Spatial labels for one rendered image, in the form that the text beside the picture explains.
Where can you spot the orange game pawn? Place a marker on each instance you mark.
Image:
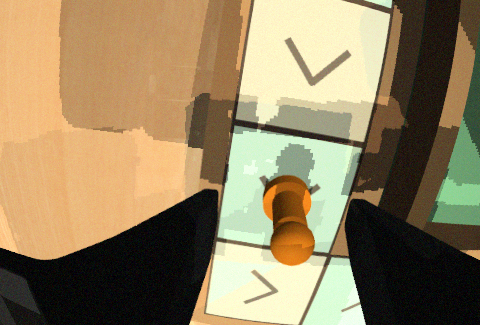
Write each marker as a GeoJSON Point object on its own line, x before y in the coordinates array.
{"type": "Point", "coordinates": [286, 201]}

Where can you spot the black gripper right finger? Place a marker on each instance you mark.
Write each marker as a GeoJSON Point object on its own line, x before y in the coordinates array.
{"type": "Point", "coordinates": [406, 277]}

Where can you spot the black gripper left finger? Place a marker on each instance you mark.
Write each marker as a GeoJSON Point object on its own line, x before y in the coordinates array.
{"type": "Point", "coordinates": [149, 275]}

